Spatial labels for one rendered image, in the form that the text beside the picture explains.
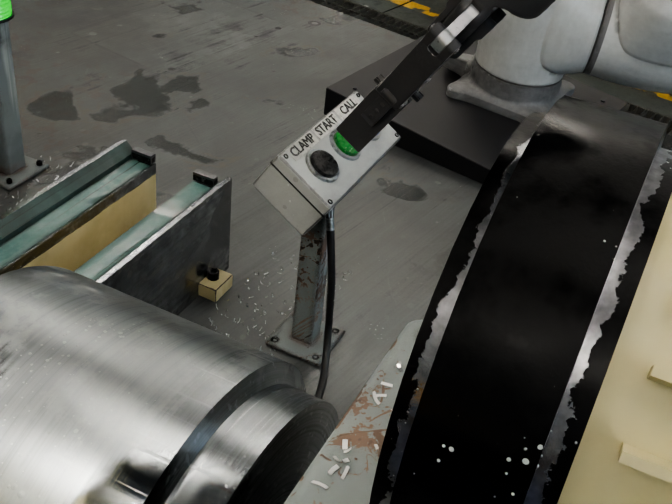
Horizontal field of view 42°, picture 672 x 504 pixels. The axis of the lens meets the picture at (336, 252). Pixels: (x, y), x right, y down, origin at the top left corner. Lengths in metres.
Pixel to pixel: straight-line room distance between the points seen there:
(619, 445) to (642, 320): 0.03
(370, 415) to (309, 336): 0.56
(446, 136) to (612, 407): 1.19
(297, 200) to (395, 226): 0.44
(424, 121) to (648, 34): 0.36
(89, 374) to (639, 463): 0.30
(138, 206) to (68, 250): 0.13
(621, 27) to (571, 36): 0.07
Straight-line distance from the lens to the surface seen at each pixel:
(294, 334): 1.02
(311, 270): 0.95
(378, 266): 1.16
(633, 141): 0.28
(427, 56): 0.69
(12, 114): 1.29
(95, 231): 1.05
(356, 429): 0.44
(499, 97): 1.51
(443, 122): 1.45
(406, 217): 1.26
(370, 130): 0.78
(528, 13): 0.68
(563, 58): 1.47
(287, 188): 0.82
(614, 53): 1.46
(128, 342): 0.48
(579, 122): 0.28
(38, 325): 0.49
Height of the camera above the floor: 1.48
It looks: 36 degrees down
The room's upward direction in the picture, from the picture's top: 7 degrees clockwise
